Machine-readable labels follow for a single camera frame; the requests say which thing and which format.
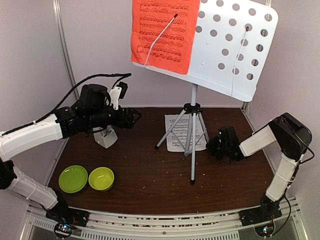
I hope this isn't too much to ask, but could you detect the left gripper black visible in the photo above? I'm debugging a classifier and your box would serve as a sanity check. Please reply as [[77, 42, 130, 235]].
[[86, 105, 142, 129]]

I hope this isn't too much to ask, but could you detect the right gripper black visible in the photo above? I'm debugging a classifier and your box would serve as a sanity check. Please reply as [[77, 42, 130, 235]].
[[206, 135, 230, 160]]

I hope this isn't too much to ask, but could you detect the grey metronome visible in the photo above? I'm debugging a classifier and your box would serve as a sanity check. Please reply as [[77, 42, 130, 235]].
[[93, 125, 118, 149]]

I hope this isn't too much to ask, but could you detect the white sheet music page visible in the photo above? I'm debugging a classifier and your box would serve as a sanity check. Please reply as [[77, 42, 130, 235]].
[[166, 114, 207, 152]]

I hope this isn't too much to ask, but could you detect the red sheet music page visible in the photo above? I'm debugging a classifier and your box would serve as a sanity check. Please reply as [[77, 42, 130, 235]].
[[130, 0, 200, 75]]

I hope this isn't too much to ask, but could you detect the white perforated music stand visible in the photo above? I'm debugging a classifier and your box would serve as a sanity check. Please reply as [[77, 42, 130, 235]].
[[130, 0, 280, 186]]

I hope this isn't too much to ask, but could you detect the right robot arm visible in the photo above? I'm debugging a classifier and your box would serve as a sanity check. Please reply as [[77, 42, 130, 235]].
[[206, 112, 313, 221]]

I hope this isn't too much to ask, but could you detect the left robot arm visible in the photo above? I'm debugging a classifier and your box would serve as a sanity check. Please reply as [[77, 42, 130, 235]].
[[0, 82, 142, 222]]

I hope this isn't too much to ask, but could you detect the yellow-green bowl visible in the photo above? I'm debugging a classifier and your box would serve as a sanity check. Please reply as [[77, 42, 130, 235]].
[[88, 167, 115, 192]]

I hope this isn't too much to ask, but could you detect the green plate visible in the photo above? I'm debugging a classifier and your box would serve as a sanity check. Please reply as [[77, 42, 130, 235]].
[[58, 165, 88, 194]]

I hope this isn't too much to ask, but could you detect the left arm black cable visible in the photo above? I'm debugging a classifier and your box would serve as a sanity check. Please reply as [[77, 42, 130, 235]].
[[0, 72, 133, 138]]

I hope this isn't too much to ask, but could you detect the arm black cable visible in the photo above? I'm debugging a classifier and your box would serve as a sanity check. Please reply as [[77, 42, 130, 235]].
[[272, 129, 316, 226], [0, 72, 133, 138]]

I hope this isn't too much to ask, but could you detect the right aluminium corner post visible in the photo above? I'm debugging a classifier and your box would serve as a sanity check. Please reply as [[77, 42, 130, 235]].
[[241, 101, 252, 115]]

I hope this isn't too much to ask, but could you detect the aluminium corner post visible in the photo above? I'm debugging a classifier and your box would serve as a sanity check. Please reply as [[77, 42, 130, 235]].
[[52, 0, 85, 113], [241, 101, 252, 115]]

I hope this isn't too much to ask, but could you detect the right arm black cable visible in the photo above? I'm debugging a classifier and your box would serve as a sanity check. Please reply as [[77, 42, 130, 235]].
[[272, 129, 316, 226]]

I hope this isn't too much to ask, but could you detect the aluminium front rail frame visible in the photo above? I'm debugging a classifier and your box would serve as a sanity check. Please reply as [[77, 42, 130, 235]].
[[24, 197, 301, 240]]

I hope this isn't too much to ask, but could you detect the left aluminium corner post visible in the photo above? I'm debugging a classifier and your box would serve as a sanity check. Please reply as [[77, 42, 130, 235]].
[[52, 0, 85, 113]]

